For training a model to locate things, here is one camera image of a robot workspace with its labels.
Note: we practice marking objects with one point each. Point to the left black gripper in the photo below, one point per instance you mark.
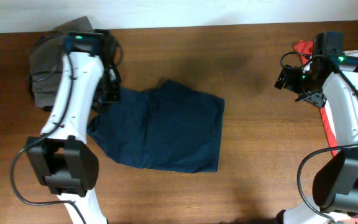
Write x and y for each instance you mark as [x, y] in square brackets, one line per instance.
[114, 98]

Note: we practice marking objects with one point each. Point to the grey folded trousers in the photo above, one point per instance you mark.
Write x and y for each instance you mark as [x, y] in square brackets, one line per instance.
[45, 60]

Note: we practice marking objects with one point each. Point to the red shirt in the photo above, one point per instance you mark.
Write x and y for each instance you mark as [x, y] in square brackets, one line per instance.
[306, 47]

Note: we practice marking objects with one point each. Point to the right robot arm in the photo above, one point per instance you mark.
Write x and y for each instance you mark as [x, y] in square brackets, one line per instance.
[334, 196]

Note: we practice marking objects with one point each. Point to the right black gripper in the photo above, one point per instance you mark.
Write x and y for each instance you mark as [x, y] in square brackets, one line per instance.
[317, 98]

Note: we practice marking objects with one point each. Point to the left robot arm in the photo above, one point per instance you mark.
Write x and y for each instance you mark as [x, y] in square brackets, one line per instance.
[60, 157]

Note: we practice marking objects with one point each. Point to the black folded garment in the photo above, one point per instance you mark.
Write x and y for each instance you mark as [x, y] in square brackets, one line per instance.
[43, 97]

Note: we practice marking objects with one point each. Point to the navy blue shorts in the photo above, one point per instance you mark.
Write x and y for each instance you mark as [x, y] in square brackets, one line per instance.
[171, 128]

